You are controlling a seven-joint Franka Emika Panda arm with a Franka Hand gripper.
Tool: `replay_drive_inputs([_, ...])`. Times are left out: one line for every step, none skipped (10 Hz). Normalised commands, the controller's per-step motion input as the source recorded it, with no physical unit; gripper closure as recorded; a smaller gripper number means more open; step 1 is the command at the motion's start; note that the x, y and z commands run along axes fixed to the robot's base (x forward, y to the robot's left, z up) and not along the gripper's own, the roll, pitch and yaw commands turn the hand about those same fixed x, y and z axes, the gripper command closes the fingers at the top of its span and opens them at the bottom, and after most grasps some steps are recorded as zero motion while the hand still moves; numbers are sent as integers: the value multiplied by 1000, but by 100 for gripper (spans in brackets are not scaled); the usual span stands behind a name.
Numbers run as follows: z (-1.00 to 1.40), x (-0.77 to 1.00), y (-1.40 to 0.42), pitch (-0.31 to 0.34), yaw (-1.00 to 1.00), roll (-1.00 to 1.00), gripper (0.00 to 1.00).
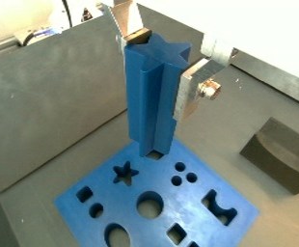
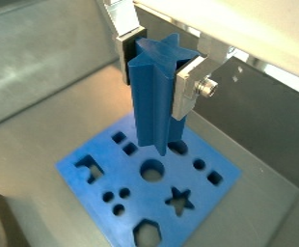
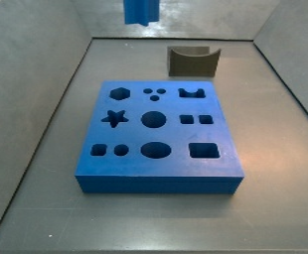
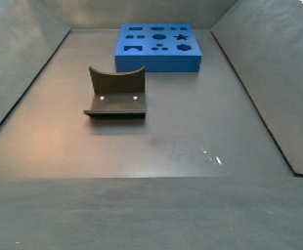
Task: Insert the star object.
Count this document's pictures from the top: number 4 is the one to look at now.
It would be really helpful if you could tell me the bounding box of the black curved holder stand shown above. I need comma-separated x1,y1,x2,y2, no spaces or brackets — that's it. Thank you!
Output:
84,67,146,117

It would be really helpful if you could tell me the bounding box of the blue shape sorter box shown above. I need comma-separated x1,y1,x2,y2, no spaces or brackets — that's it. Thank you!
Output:
113,23,202,72

